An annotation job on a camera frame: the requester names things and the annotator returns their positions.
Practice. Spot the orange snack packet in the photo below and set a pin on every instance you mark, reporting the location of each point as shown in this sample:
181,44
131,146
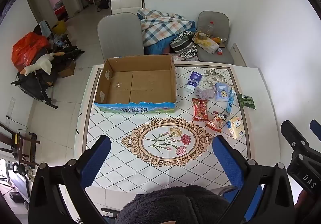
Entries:
217,121

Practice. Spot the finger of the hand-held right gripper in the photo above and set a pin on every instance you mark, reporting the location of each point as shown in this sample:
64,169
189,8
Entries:
316,126
293,135

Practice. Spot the grey upholstered chair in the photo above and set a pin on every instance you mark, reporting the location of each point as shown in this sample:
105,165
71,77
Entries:
117,36

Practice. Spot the brown tape roll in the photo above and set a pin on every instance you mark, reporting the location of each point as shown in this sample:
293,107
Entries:
201,36

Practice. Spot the blue tissue pack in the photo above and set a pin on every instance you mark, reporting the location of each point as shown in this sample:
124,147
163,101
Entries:
222,92

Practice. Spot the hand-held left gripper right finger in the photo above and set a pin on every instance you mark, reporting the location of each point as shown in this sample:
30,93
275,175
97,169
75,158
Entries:
227,161

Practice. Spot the red plastic bag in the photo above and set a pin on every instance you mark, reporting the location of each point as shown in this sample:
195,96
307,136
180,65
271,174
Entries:
27,48

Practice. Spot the grey cloth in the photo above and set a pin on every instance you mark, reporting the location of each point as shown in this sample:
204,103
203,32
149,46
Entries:
205,94

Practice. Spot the white goose plush toy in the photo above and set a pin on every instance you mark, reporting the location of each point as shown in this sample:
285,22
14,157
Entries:
42,63

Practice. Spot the white chair back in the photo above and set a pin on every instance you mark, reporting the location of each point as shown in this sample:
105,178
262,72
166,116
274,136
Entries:
125,4

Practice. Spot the green snack packet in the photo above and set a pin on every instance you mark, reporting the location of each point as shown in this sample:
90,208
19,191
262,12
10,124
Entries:
247,101

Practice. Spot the plaid blanket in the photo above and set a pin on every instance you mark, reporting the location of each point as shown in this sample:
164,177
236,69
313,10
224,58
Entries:
163,26

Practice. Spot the black stroller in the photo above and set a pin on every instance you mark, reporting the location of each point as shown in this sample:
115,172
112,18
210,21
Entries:
32,83

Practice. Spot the blue-grey cloth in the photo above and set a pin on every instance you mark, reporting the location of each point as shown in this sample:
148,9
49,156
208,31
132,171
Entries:
45,28

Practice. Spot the red snack packet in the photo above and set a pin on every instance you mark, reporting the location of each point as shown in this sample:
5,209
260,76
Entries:
200,110

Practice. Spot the grey chair with clutter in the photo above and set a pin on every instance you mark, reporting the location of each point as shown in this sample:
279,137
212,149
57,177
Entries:
215,57

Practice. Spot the yellow bag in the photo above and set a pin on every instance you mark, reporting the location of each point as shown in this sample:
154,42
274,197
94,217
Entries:
59,28

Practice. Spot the yellow and white package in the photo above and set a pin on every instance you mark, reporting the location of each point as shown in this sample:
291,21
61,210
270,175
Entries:
208,44

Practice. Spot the yellow tissue pack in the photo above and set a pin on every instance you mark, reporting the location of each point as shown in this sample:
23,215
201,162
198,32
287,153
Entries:
236,127

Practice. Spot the blue quilt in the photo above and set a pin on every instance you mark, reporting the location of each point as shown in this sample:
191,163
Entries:
156,47

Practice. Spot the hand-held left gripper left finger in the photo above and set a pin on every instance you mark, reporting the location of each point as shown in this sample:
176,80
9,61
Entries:
96,161

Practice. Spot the wooden rack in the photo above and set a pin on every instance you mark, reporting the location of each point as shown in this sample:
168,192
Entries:
25,143

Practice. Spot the black and white patterned bag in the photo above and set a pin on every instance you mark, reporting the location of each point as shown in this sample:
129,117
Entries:
184,46

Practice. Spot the light blue slim packet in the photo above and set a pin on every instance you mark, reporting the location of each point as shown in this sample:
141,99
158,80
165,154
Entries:
230,102

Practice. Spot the dark fleece clothing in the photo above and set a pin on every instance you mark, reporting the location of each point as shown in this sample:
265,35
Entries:
175,204

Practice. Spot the small red and white pack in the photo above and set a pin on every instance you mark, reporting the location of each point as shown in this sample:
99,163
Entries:
220,51

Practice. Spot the clear plastic bottle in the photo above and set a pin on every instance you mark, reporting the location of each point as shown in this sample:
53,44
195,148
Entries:
210,28

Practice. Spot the purple and white carton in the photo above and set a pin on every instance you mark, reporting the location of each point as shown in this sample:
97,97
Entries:
194,81

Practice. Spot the small cardboard box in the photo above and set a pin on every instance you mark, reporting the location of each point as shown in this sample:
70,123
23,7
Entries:
67,69

